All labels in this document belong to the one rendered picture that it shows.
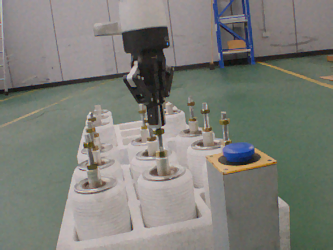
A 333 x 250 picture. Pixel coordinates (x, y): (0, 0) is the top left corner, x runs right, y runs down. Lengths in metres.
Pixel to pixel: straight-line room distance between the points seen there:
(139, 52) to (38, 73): 7.30
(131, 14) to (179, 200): 0.30
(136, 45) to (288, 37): 6.71
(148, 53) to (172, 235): 0.29
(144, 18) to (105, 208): 0.30
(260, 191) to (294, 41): 6.83
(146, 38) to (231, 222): 0.29
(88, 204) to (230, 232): 0.24
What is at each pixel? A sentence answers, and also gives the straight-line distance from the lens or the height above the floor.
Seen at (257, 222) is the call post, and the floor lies 0.24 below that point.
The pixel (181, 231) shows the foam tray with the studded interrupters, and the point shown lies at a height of 0.18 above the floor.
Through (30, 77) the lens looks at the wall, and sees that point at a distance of 7.92.
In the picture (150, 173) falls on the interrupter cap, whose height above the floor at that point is 0.25.
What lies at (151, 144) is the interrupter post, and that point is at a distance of 0.71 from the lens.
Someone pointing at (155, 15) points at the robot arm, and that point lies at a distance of 0.55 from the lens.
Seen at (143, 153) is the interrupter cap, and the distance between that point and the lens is 0.73.
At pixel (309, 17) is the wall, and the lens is 7.32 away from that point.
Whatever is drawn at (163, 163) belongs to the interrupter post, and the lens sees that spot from 0.59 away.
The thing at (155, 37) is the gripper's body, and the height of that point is 0.48.
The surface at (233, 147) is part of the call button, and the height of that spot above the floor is 0.33.
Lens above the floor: 0.46
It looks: 11 degrees down
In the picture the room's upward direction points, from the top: 8 degrees counter-clockwise
